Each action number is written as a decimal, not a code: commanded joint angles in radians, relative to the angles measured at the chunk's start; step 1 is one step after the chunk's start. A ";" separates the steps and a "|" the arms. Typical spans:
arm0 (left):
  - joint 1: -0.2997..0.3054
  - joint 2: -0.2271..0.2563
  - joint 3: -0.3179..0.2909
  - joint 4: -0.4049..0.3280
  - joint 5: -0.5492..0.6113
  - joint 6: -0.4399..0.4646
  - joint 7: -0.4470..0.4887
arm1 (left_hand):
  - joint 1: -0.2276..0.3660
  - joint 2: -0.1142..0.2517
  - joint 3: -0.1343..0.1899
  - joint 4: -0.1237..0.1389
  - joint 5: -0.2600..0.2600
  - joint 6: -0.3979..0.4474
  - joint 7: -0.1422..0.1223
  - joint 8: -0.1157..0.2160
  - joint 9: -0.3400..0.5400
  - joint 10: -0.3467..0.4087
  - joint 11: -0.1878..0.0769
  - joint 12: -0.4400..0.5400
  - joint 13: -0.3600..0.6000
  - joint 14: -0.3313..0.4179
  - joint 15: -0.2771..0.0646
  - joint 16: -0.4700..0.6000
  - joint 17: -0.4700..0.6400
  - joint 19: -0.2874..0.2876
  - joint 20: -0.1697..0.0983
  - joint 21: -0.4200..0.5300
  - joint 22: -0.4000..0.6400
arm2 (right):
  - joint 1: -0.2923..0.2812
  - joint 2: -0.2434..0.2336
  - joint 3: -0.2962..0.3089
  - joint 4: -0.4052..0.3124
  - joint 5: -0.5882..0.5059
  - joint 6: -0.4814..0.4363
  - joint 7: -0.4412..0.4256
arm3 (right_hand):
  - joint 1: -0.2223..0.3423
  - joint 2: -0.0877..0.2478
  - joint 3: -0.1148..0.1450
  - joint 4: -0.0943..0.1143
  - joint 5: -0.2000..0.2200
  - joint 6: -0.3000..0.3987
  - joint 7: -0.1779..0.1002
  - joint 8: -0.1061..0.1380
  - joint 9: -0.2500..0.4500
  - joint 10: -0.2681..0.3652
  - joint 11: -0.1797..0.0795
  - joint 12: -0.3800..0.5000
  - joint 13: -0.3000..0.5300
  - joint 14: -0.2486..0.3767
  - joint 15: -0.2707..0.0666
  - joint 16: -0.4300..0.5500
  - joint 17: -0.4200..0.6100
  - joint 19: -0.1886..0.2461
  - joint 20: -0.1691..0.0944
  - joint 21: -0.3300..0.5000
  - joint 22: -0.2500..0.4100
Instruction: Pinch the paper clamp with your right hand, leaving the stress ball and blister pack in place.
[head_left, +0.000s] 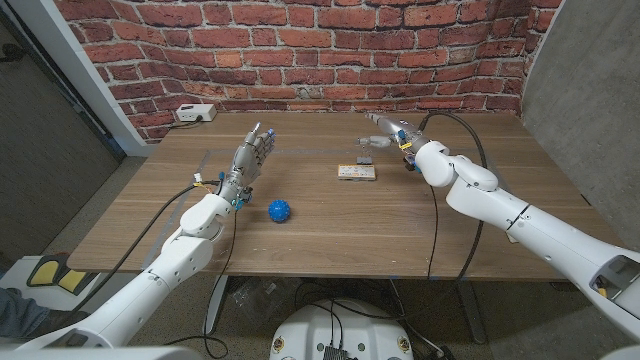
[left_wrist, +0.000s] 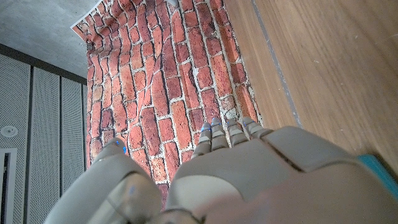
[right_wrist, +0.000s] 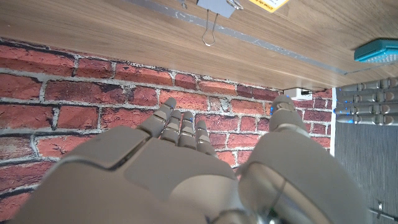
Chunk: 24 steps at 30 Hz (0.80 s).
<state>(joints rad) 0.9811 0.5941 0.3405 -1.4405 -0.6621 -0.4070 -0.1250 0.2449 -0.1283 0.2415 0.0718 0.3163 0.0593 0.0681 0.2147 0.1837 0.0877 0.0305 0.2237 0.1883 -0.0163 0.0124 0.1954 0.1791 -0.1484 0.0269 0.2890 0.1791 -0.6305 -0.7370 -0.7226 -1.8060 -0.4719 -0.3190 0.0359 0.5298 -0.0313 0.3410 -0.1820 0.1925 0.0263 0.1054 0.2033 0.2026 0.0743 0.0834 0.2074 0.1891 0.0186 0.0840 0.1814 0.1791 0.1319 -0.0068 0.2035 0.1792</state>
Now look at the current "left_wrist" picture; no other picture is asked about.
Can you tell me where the red brick printed backdrop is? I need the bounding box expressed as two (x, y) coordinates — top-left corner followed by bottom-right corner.
(70, 0), (264, 212)

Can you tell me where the round white ceiling detector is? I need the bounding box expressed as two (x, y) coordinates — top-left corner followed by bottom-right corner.
(0, 125), (19, 138)

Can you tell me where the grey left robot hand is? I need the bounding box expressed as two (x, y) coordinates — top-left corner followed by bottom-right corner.
(43, 116), (398, 224)

